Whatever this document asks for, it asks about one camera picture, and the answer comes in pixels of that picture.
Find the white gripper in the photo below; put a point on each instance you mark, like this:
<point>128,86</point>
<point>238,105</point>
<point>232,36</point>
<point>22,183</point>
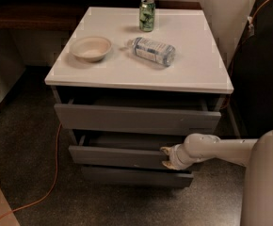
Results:
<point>175,156</point>

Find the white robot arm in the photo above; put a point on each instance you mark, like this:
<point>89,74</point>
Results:
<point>256,155</point>

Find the grey top drawer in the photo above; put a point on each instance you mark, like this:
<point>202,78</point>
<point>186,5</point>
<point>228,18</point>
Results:
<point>141,120</point>

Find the white top drawer cabinet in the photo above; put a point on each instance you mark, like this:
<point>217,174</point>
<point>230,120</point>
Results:
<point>196,80</point>

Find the clear plastic water bottle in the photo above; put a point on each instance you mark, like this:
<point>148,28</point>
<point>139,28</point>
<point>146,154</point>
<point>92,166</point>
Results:
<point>152,50</point>

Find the beige paper bowl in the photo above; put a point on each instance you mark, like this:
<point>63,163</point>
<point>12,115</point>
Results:
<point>91,49</point>

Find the green soda can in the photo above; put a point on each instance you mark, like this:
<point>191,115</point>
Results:
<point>146,15</point>

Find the dark wooden desk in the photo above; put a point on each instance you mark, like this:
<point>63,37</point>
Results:
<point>51,15</point>

